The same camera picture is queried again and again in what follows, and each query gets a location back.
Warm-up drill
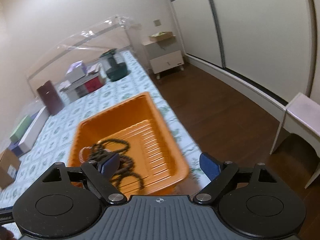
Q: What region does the brown cardboard box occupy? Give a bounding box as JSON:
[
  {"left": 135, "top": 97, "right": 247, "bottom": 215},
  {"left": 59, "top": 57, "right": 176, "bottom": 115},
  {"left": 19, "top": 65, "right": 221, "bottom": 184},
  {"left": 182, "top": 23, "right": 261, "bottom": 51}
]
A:
[{"left": 0, "top": 148, "right": 22, "bottom": 189}]

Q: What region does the beige grey sliding wardrobe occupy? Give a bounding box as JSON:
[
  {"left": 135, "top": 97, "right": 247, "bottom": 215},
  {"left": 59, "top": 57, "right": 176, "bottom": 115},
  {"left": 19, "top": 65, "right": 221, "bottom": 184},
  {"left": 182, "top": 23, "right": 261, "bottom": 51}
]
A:
[{"left": 165, "top": 0, "right": 320, "bottom": 105}]

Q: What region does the long blue white box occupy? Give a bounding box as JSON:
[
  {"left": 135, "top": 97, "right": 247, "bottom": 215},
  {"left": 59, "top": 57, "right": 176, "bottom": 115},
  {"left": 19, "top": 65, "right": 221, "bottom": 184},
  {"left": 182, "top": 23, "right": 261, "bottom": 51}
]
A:
[{"left": 9, "top": 106, "right": 50, "bottom": 157}]

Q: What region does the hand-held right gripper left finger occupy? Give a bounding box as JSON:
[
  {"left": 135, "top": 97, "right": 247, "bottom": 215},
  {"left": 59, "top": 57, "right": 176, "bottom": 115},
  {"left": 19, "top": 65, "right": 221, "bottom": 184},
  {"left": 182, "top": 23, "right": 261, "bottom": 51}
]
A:
[{"left": 40, "top": 152, "right": 127, "bottom": 205}]

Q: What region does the shallow cardboard tray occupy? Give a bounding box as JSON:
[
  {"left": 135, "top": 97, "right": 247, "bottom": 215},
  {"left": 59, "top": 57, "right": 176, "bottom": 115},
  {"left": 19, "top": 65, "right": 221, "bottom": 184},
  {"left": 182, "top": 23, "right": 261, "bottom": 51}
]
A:
[{"left": 149, "top": 31, "right": 173, "bottom": 42}]

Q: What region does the beige nightstand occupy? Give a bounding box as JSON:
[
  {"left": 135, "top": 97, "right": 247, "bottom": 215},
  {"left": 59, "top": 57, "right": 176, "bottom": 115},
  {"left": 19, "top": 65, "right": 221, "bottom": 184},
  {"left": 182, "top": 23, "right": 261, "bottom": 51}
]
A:
[{"left": 142, "top": 36, "right": 185, "bottom": 80}]

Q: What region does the orange plastic tray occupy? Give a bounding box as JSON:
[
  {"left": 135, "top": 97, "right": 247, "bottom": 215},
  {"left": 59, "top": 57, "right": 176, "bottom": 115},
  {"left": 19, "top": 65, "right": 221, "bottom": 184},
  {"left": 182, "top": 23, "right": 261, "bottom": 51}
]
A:
[{"left": 68, "top": 92, "right": 190, "bottom": 195}]

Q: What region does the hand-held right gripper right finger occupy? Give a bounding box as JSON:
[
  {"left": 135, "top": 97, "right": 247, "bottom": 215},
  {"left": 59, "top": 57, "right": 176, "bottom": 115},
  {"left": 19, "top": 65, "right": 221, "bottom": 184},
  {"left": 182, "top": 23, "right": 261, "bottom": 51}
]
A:
[{"left": 192, "top": 152, "right": 279, "bottom": 205}]

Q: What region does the brown cylindrical canister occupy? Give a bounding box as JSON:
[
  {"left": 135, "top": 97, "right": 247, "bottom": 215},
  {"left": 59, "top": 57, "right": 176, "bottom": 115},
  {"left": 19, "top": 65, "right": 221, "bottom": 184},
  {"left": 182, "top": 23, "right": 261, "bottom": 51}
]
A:
[{"left": 37, "top": 80, "right": 65, "bottom": 116}]

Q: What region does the dark bead necklace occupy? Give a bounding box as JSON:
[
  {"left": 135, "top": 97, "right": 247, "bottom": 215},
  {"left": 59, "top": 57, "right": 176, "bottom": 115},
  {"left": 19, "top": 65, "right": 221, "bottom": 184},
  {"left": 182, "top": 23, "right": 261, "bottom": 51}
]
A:
[{"left": 86, "top": 139, "right": 145, "bottom": 190}]

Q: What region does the glass jar with green base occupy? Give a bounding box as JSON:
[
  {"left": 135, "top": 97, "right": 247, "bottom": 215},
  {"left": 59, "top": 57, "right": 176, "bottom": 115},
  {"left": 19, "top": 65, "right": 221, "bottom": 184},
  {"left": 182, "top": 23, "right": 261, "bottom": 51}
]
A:
[{"left": 100, "top": 49, "right": 129, "bottom": 82}]

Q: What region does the white box with purple top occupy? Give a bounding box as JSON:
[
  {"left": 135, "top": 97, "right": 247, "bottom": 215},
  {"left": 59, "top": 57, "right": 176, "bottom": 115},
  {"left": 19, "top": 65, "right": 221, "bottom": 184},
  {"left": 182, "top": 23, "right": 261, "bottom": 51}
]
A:
[{"left": 65, "top": 60, "right": 88, "bottom": 83}]

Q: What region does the white stool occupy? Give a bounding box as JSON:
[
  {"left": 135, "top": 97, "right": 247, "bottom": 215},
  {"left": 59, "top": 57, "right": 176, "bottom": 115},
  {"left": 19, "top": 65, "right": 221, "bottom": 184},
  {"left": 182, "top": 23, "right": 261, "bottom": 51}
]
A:
[{"left": 270, "top": 92, "right": 320, "bottom": 189}]

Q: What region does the red grey printed box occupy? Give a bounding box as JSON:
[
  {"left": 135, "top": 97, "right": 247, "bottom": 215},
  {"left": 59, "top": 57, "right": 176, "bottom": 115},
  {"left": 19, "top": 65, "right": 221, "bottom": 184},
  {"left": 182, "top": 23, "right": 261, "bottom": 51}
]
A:
[{"left": 64, "top": 76, "right": 107, "bottom": 103}]

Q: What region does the green flat box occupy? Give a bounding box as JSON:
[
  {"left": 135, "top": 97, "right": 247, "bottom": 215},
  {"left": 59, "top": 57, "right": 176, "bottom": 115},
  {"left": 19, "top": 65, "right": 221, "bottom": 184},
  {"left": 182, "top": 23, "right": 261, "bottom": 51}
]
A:
[{"left": 9, "top": 115, "right": 32, "bottom": 142}]

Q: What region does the clear plastic sheet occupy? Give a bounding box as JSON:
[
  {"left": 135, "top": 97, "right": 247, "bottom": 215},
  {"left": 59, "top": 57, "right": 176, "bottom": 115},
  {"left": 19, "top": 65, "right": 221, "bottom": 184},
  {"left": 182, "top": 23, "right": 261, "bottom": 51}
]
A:
[{"left": 25, "top": 15, "right": 143, "bottom": 80}]

